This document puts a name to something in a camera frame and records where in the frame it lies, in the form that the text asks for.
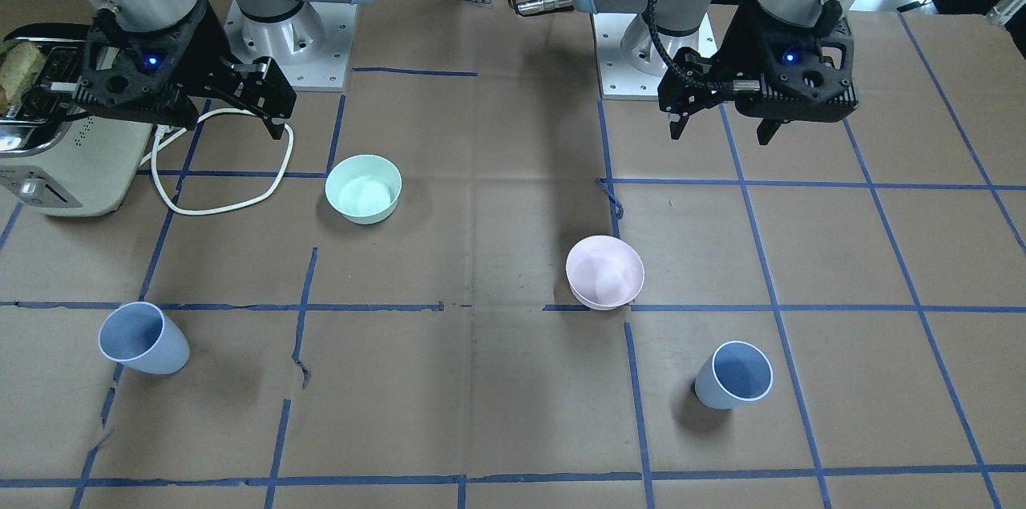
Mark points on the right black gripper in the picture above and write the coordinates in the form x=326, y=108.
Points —
x=207, y=44

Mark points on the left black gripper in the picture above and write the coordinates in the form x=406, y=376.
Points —
x=739, y=40

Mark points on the blue cup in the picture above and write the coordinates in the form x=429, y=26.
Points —
x=735, y=374

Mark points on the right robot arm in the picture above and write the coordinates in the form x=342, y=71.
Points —
x=146, y=16

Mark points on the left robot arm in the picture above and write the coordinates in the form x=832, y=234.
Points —
x=671, y=22

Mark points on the blue cup near right arm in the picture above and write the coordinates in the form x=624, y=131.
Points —
x=140, y=336

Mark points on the mint green bowl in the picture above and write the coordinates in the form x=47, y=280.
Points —
x=364, y=189

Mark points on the pink bowl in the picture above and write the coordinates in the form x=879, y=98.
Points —
x=604, y=272

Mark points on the cream toaster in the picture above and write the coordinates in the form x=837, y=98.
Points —
x=57, y=159

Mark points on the toast slice in toaster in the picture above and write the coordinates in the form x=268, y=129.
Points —
x=19, y=68

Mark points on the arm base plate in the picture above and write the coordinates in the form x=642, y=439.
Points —
x=629, y=66
x=313, y=48

